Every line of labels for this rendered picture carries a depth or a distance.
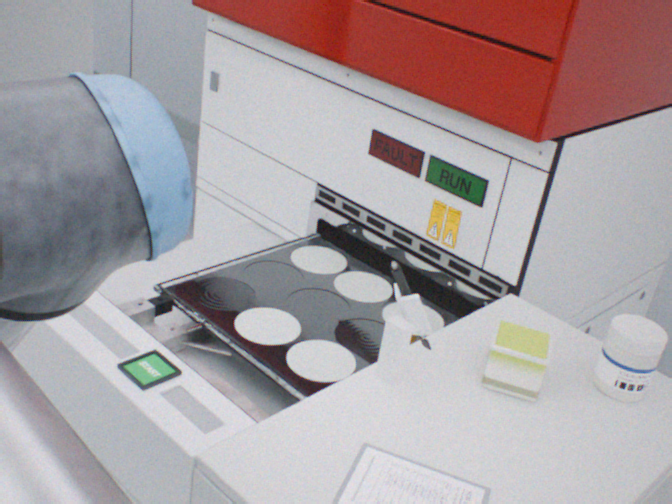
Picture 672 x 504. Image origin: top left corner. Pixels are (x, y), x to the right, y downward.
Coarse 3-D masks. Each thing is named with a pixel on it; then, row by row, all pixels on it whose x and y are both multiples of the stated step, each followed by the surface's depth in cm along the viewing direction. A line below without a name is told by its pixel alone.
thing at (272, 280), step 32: (288, 256) 143; (352, 256) 146; (192, 288) 129; (224, 288) 130; (256, 288) 132; (288, 288) 133; (320, 288) 135; (224, 320) 122; (320, 320) 126; (352, 320) 127; (384, 320) 129; (448, 320) 131; (256, 352) 116; (352, 352) 119; (320, 384) 112
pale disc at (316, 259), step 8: (304, 248) 146; (312, 248) 147; (320, 248) 147; (296, 256) 143; (304, 256) 144; (312, 256) 144; (320, 256) 144; (328, 256) 145; (336, 256) 145; (296, 264) 141; (304, 264) 141; (312, 264) 141; (320, 264) 142; (328, 264) 142; (336, 264) 143; (344, 264) 143; (320, 272) 139; (328, 272) 140
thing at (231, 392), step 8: (144, 328) 121; (152, 328) 121; (176, 352) 117; (184, 352) 117; (192, 352) 117; (184, 360) 115; (192, 360) 115; (200, 360) 116; (192, 368) 114; (200, 368) 114; (208, 368) 114; (208, 376) 113; (216, 376) 113; (216, 384) 112; (224, 384) 112; (224, 392) 110; (232, 392) 110; (240, 392) 111; (232, 400) 109; (240, 400) 109; (248, 400) 109; (240, 408) 108; (248, 408) 108; (256, 408) 108; (256, 416) 107; (264, 416) 107
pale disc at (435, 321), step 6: (390, 306) 133; (396, 306) 133; (384, 312) 131; (390, 312) 131; (396, 312) 131; (426, 312) 132; (432, 312) 133; (384, 318) 129; (402, 318) 130; (432, 318) 131; (438, 318) 131; (432, 324) 129; (438, 324) 130; (432, 330) 128; (438, 330) 128
